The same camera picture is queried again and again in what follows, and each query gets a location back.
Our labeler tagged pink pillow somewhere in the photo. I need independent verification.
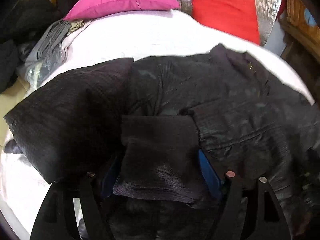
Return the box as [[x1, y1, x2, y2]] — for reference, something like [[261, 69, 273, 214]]
[[64, 0, 180, 22]]

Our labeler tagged wicker basket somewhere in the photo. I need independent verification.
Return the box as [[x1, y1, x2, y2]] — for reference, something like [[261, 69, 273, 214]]
[[285, 0, 320, 32]]

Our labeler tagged pile of black clothes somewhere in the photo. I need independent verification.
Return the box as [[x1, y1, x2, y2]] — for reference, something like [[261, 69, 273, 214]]
[[0, 0, 63, 93]]

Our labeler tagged white bed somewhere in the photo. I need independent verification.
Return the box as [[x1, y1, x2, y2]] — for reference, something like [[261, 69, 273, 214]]
[[0, 9, 315, 240]]

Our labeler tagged clear plastic bag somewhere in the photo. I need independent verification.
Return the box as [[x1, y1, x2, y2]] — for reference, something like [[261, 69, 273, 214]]
[[24, 59, 65, 90]]

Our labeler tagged dark wooden shelf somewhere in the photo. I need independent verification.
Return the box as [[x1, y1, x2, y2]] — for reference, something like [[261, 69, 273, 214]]
[[277, 17, 320, 64]]

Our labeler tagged silver foil sheet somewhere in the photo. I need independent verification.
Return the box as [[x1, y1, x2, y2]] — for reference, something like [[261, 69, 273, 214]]
[[135, 0, 285, 40]]

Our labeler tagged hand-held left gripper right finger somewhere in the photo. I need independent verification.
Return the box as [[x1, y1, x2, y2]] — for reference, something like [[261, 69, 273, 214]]
[[197, 149, 293, 240]]

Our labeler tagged red pillow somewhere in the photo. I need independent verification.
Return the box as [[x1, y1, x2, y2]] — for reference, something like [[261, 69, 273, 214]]
[[190, 0, 262, 45]]

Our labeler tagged black jacket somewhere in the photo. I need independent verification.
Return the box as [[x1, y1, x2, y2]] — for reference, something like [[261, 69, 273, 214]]
[[4, 44, 320, 240]]

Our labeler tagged grey fringed scarf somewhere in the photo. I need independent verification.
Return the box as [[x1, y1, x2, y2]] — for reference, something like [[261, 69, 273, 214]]
[[25, 20, 73, 63]]

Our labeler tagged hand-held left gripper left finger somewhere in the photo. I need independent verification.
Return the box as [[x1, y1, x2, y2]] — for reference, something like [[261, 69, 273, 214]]
[[30, 155, 121, 240]]

